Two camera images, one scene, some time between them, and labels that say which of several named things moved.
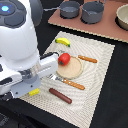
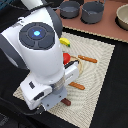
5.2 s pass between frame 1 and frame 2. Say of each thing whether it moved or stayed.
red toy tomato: stayed
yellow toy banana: stayed
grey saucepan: stayed
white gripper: moved
